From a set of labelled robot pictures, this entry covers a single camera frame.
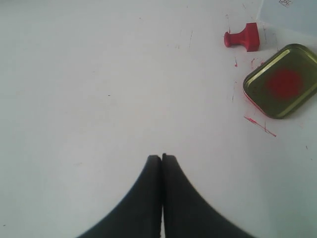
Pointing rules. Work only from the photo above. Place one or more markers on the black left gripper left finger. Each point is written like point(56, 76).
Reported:
point(139, 213)

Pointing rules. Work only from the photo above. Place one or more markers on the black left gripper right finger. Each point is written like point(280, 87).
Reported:
point(186, 214)

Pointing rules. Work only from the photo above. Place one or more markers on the red rubber stamp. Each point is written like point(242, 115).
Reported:
point(248, 38)

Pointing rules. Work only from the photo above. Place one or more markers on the gold tin lid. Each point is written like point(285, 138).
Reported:
point(284, 82)

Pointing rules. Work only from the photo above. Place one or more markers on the white paper sheet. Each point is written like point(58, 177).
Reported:
point(283, 22)

